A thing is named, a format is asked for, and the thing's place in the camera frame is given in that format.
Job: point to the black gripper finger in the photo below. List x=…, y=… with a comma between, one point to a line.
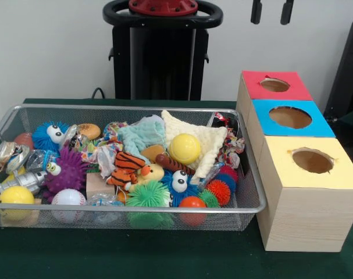
x=287, y=11
x=256, y=11

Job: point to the blue spiky toy with eyes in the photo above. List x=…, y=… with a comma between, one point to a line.
x=42, y=138

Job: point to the wooden box with three holes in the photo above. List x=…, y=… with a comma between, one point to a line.
x=304, y=221

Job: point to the shallow metal mesh bin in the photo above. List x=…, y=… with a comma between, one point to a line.
x=237, y=221

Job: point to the black chair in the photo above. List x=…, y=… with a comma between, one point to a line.
x=347, y=67

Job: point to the cream muslin cloth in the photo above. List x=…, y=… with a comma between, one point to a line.
x=202, y=136

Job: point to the yellow tennis ball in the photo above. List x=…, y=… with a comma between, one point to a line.
x=184, y=148

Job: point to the light teal muslin cloth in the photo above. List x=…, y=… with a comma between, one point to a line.
x=135, y=138

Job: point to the orange striped tiger plush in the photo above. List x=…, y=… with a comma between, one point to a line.
x=126, y=162

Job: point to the orange red ball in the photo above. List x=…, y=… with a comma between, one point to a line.
x=192, y=202

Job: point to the toy hamburger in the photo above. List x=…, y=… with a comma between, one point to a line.
x=89, y=131

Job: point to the green spiky ball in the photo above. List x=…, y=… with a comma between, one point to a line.
x=148, y=194

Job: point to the purple spiky toy with eyes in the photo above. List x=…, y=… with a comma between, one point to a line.
x=70, y=174

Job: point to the white baseball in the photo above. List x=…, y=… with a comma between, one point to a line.
x=68, y=197

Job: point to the yellow smiley ball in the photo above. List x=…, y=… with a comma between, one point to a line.
x=16, y=195

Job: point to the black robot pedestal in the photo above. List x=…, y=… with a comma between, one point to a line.
x=161, y=64

